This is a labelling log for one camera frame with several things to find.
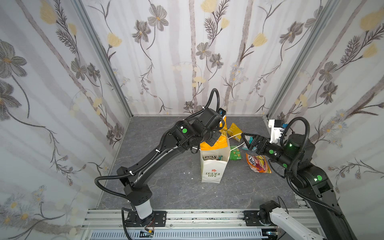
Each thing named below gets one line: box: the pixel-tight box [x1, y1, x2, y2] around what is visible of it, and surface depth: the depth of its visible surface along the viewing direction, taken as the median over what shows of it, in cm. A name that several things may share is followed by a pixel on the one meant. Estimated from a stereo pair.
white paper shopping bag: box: [200, 138, 231, 184], surface depth 76 cm
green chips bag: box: [229, 145, 243, 161], surface depth 96 cm
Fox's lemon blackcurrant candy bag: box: [245, 153, 272, 174], surface depth 90 cm
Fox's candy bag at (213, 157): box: [202, 155, 223, 161], surface depth 92 cm
